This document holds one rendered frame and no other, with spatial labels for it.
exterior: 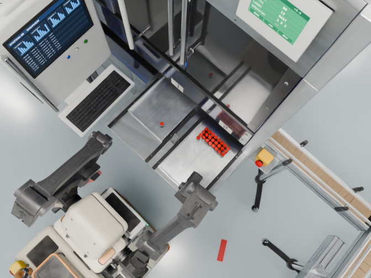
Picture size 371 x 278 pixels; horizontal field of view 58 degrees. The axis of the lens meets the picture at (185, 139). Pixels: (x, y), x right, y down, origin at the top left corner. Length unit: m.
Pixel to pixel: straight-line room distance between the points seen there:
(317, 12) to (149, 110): 1.26
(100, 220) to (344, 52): 0.98
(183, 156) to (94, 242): 0.73
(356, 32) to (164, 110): 1.28
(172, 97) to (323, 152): 1.53
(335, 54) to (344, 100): 2.34
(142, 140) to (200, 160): 0.33
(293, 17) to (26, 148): 2.48
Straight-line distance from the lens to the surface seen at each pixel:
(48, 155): 2.90
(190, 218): 1.11
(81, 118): 2.00
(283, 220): 2.79
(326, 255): 2.32
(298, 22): 0.86
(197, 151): 1.82
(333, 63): 0.91
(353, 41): 0.83
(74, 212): 1.32
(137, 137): 1.85
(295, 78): 1.04
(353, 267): 1.95
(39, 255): 1.98
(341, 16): 0.80
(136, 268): 1.44
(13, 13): 1.48
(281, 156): 1.85
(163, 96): 1.92
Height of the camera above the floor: 2.66
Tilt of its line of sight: 75 degrees down
